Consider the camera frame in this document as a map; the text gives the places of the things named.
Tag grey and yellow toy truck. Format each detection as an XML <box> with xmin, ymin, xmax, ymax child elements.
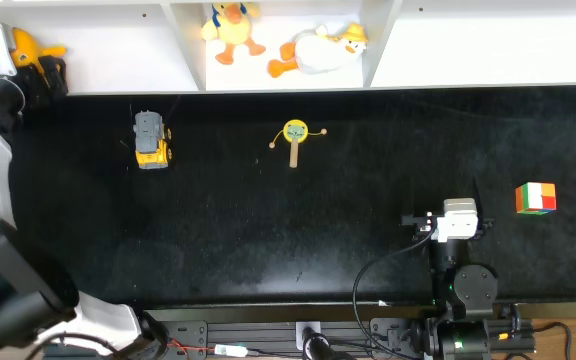
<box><xmin>133</xmin><ymin>110</ymin><xmax>174</xmax><ymax>171</ymax></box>

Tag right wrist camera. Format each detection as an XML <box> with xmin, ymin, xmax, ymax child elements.
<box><xmin>435</xmin><ymin>197</ymin><xmax>480</xmax><ymax>243</ymax></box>

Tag white shelf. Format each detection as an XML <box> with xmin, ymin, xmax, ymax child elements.
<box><xmin>0</xmin><ymin>0</ymin><xmax>576</xmax><ymax>97</ymax></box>

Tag white plush duck yellow hat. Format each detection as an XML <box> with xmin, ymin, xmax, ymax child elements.
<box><xmin>266</xmin><ymin>22</ymin><xmax>369</xmax><ymax>80</ymax></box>

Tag thin black power cable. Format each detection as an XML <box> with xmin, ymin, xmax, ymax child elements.
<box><xmin>505</xmin><ymin>321</ymin><xmax>573</xmax><ymax>360</ymax></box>

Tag many-coloured puzzle cube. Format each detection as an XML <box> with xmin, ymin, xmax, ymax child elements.
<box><xmin>514</xmin><ymin>181</ymin><xmax>558</xmax><ymax>216</ymax></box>

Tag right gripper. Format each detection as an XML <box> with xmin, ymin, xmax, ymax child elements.
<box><xmin>401</xmin><ymin>173</ymin><xmax>496</xmax><ymax>244</ymax></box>

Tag orange toy dinosaur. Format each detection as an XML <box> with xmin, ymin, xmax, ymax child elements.
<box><xmin>10</xmin><ymin>27</ymin><xmax>68</xmax><ymax>76</ymax></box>

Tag yellow wooden rattle drum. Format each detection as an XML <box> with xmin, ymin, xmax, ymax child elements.
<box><xmin>268</xmin><ymin>119</ymin><xmax>329</xmax><ymax>170</ymax></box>

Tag mounting rail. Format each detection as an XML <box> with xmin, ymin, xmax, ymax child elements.
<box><xmin>137</xmin><ymin>309</ymin><xmax>539</xmax><ymax>360</ymax></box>

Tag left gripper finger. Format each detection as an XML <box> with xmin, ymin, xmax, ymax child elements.
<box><xmin>16</xmin><ymin>63</ymin><xmax>45</xmax><ymax>109</ymax></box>
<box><xmin>39</xmin><ymin>55</ymin><xmax>70</xmax><ymax>98</ymax></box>

